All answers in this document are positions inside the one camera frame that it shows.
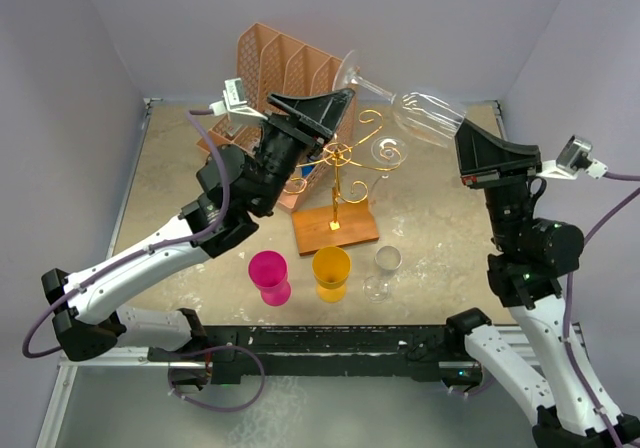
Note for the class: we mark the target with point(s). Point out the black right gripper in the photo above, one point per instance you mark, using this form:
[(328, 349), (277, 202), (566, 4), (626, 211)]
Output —
[(477, 150)]

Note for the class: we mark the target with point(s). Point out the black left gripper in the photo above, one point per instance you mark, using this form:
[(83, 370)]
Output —
[(319, 116)]

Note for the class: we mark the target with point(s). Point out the clear round wine glass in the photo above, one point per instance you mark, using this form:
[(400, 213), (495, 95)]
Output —
[(422, 114)]

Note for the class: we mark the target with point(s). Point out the gold wire wine glass rack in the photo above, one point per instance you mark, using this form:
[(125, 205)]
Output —
[(347, 220)]

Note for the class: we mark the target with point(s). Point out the clear flute wine glass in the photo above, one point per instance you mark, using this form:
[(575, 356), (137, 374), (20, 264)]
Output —
[(388, 152)]

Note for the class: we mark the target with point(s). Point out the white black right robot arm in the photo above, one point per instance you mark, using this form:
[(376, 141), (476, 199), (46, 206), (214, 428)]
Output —
[(563, 398)]

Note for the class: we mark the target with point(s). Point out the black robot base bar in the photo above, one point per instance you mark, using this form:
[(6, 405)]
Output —
[(417, 352)]

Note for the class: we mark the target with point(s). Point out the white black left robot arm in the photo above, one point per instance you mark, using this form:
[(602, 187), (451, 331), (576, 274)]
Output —
[(91, 310)]

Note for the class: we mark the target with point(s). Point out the clear lying wine glass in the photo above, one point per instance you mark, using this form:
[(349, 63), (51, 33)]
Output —
[(378, 287)]

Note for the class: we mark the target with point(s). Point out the blue round lid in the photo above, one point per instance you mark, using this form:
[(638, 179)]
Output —
[(306, 170)]

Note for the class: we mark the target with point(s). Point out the yellow plastic goblet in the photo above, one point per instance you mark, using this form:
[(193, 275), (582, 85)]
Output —
[(331, 268)]

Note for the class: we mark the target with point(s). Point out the pink plastic goblet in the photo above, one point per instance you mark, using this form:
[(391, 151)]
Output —
[(268, 271)]

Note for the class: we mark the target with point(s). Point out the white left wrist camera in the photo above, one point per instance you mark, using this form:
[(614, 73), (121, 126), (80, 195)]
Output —
[(235, 105)]

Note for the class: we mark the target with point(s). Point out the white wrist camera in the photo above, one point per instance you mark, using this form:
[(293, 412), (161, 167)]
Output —
[(574, 158), (235, 105)]

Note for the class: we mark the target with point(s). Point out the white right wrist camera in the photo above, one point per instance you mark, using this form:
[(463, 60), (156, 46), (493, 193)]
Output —
[(574, 158)]

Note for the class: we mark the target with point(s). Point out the silver table frame rail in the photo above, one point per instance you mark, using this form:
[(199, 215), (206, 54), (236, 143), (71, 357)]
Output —
[(90, 313)]

